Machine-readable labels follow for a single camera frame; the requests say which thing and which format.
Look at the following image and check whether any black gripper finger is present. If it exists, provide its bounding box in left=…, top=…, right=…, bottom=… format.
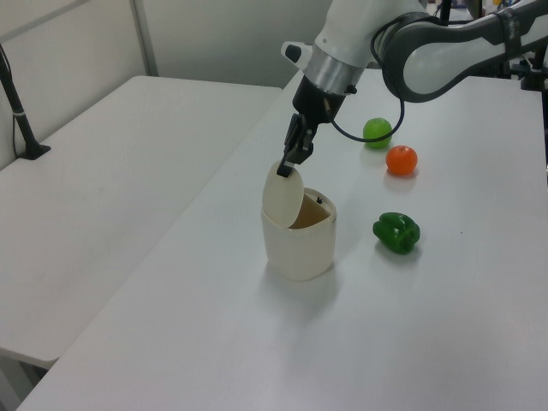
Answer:
left=276, top=112, right=304, bottom=179
left=290, top=125, right=317, bottom=167

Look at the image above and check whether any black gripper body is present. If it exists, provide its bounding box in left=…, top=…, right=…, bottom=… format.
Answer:
left=292, top=76, right=346, bottom=127

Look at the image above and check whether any cream garbage bin with lid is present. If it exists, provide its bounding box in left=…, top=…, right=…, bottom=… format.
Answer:
left=260, top=167, right=338, bottom=283

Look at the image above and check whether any green apple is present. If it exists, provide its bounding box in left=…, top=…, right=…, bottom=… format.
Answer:
left=362, top=117, right=393, bottom=150

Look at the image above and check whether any orange fruit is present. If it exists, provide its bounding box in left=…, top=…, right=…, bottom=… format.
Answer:
left=385, top=145, right=419, bottom=176

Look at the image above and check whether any green bell pepper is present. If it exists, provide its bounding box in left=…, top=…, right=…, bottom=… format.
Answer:
left=372, top=211, right=421, bottom=255

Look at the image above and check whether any black pole stand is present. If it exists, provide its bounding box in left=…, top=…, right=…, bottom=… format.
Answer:
left=0, top=41, right=51, bottom=161

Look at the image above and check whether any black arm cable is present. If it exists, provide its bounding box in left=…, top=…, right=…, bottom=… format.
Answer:
left=329, top=12, right=442, bottom=143

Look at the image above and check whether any grey metal partition post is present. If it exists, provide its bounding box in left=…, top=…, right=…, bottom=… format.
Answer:
left=130, top=0, right=160, bottom=79

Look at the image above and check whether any black camera stand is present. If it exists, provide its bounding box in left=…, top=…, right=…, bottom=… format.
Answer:
left=509, top=47, right=548, bottom=92

